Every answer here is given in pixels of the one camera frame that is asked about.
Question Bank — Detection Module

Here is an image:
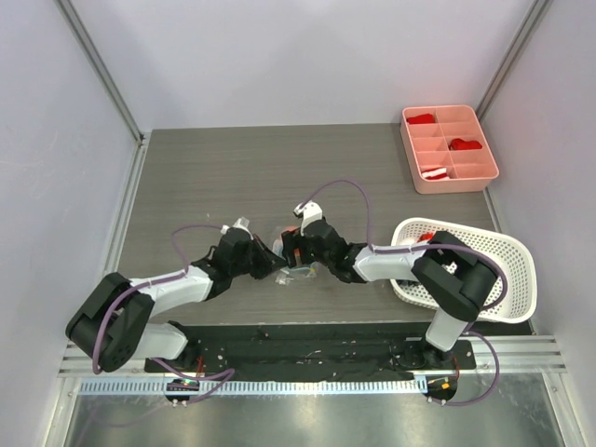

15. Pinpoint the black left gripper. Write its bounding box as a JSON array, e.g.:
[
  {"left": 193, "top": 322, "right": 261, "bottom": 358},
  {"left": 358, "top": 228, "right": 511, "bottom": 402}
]
[{"left": 230, "top": 234, "right": 288, "bottom": 280}]

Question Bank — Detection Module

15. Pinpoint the clear zip top bag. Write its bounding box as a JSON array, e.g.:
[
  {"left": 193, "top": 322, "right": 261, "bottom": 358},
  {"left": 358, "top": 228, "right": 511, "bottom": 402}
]
[{"left": 272, "top": 225, "right": 320, "bottom": 286}]

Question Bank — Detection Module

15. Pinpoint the orange fake peach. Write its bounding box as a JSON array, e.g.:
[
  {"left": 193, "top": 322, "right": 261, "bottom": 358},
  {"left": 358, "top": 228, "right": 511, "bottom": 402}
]
[{"left": 416, "top": 232, "right": 435, "bottom": 244}]

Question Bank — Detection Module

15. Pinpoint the dark fake grape bunch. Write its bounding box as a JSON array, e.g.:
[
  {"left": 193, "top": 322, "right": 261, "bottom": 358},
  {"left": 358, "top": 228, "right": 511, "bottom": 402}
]
[{"left": 397, "top": 279, "right": 420, "bottom": 288}]

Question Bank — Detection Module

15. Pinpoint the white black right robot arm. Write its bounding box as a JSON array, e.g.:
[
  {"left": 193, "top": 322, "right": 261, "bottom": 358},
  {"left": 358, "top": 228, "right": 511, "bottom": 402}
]
[{"left": 280, "top": 219, "right": 508, "bottom": 368}]

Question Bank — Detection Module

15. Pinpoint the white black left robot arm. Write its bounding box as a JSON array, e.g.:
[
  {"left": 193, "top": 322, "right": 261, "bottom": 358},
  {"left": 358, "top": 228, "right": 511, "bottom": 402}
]
[{"left": 65, "top": 226, "right": 287, "bottom": 373}]

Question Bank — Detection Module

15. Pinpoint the red white cloth front compartment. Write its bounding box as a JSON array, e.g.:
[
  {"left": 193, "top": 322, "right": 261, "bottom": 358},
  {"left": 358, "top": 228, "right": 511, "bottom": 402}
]
[{"left": 421, "top": 167, "right": 449, "bottom": 181}]

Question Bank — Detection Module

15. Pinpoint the red cloth in back compartment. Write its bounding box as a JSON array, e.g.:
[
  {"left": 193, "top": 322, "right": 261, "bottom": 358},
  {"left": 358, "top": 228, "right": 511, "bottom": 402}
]
[{"left": 406, "top": 113, "right": 436, "bottom": 125}]

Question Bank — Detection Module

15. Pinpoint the red cloth in compartment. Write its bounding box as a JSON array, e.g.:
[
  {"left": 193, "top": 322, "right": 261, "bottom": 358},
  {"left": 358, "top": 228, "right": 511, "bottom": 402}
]
[
  {"left": 406, "top": 113, "right": 436, "bottom": 125},
  {"left": 448, "top": 138, "right": 483, "bottom": 151}
]

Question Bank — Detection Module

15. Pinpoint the pink divided organizer tray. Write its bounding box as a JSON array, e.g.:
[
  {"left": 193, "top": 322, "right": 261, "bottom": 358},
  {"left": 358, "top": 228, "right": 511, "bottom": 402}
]
[{"left": 400, "top": 104, "right": 499, "bottom": 195}]

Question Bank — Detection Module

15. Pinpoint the red cloth in middle compartment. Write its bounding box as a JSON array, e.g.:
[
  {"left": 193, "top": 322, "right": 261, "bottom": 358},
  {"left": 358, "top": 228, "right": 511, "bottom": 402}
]
[{"left": 448, "top": 138, "right": 483, "bottom": 151}]

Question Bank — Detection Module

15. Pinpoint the white perforated plastic basket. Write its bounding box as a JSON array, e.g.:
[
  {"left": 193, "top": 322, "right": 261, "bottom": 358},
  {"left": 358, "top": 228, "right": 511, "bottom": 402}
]
[{"left": 391, "top": 218, "right": 537, "bottom": 324}]

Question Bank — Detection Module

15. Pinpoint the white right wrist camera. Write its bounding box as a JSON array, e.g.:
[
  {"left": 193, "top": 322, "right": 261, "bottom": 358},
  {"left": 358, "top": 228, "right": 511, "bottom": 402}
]
[{"left": 293, "top": 200, "right": 323, "bottom": 235}]

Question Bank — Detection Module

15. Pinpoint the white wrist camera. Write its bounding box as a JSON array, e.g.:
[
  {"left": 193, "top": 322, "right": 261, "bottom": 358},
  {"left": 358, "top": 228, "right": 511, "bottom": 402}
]
[
  {"left": 293, "top": 200, "right": 323, "bottom": 235},
  {"left": 220, "top": 216, "right": 251, "bottom": 235}
]

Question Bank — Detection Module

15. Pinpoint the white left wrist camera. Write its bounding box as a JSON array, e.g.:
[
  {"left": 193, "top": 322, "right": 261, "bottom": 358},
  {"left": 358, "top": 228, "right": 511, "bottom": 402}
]
[{"left": 220, "top": 216, "right": 251, "bottom": 235}]

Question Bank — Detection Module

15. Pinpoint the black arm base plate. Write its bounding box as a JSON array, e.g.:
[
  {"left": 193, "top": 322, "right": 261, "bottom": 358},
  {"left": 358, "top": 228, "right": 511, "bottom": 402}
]
[{"left": 171, "top": 322, "right": 477, "bottom": 383}]

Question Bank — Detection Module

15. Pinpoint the white slotted cable duct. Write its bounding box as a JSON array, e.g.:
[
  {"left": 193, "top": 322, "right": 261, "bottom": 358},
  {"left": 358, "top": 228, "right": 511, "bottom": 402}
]
[{"left": 78, "top": 376, "right": 427, "bottom": 397}]

